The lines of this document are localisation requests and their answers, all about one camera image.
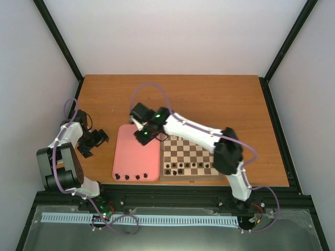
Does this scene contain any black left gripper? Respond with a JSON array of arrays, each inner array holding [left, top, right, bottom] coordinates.
[[78, 129, 109, 158]]

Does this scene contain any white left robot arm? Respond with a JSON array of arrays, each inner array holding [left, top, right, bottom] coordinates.
[[36, 120, 109, 211]]

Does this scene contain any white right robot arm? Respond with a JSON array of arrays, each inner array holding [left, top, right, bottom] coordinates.
[[130, 103, 252, 202]]

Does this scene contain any white chess pieces row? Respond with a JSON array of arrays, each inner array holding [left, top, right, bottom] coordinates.
[[160, 133, 183, 141]]

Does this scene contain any left controller board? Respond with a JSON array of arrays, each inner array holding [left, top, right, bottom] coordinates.
[[92, 201, 115, 224]]

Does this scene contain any controller board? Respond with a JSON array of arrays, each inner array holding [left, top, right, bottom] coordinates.
[[92, 201, 115, 224], [238, 201, 265, 232]]

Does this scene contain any right controller board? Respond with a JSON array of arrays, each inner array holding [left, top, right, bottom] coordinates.
[[238, 201, 265, 232]]

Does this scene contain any pink plastic tray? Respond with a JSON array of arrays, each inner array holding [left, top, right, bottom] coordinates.
[[112, 124, 160, 182]]

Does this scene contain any wooden chessboard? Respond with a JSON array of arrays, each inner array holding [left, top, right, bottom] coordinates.
[[160, 139, 224, 182]]

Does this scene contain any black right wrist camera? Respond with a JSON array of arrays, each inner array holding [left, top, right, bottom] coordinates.
[[130, 102, 155, 123]]

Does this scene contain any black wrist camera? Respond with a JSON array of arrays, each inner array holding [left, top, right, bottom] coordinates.
[[130, 102, 155, 123], [74, 109, 93, 131]]

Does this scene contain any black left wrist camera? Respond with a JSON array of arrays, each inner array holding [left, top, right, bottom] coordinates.
[[74, 109, 93, 131]]

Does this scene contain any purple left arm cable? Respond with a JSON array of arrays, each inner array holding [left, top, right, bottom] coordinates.
[[51, 98, 141, 235]]

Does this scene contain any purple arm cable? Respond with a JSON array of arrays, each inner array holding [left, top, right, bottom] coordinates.
[[51, 98, 141, 235], [130, 83, 280, 234]]

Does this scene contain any light blue cable duct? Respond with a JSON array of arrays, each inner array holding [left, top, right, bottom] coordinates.
[[40, 212, 239, 228]]

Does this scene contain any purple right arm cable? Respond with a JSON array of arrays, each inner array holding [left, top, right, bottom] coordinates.
[[130, 83, 280, 234]]

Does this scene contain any black aluminium frame rail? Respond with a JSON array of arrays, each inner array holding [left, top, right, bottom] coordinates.
[[35, 182, 314, 218]]

